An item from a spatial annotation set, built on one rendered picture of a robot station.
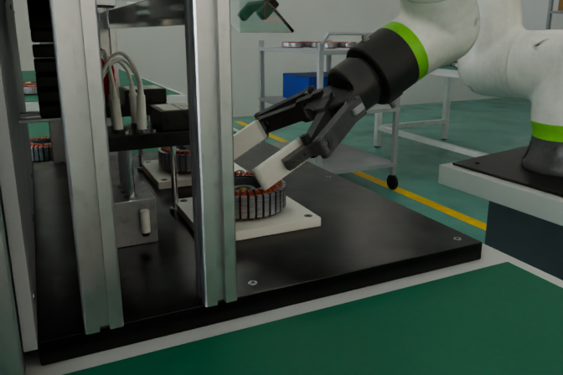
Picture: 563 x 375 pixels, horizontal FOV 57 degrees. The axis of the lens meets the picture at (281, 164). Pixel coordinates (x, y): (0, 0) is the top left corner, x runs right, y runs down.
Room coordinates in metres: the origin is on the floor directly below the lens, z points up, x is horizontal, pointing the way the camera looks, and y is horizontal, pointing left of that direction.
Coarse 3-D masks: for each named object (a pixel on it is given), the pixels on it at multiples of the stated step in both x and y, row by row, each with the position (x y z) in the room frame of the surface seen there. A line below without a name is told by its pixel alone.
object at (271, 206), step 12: (240, 180) 0.68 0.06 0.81; (252, 180) 0.67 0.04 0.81; (240, 192) 0.61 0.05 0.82; (252, 192) 0.60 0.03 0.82; (264, 192) 0.60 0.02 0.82; (276, 192) 0.61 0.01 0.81; (240, 204) 0.60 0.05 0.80; (252, 204) 0.59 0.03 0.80; (264, 204) 0.60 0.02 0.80; (276, 204) 0.61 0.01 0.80; (240, 216) 0.60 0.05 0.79; (252, 216) 0.59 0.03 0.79; (264, 216) 0.60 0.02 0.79
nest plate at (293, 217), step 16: (192, 208) 0.64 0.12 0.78; (288, 208) 0.64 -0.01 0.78; (304, 208) 0.64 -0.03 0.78; (192, 224) 0.59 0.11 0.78; (240, 224) 0.58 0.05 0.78; (256, 224) 0.58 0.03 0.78; (272, 224) 0.58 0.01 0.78; (288, 224) 0.59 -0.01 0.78; (304, 224) 0.60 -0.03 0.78; (320, 224) 0.61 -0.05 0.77
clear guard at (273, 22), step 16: (128, 0) 0.95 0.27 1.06; (240, 0) 0.92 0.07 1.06; (256, 0) 0.86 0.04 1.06; (240, 16) 0.99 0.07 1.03; (256, 16) 0.92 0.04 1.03; (272, 16) 0.87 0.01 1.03; (240, 32) 1.07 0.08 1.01; (256, 32) 0.99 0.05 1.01; (272, 32) 0.93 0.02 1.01; (288, 32) 0.87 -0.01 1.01
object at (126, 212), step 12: (120, 192) 0.58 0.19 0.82; (144, 192) 0.58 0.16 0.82; (120, 204) 0.54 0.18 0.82; (132, 204) 0.55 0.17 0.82; (144, 204) 0.55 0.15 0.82; (120, 216) 0.54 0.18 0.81; (132, 216) 0.55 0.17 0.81; (156, 216) 0.56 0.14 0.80; (120, 228) 0.54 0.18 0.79; (132, 228) 0.55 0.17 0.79; (156, 228) 0.56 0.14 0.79; (120, 240) 0.54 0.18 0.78; (132, 240) 0.55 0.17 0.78; (144, 240) 0.55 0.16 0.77; (156, 240) 0.56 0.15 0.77
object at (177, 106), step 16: (160, 112) 0.57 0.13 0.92; (176, 112) 0.58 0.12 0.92; (128, 128) 0.59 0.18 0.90; (160, 128) 0.58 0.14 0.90; (176, 128) 0.58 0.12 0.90; (112, 144) 0.54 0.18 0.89; (128, 144) 0.55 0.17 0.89; (144, 144) 0.56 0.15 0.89; (160, 144) 0.57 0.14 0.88; (176, 144) 0.57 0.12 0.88; (128, 160) 0.56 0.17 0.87; (128, 176) 0.56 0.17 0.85; (128, 192) 0.56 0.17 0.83
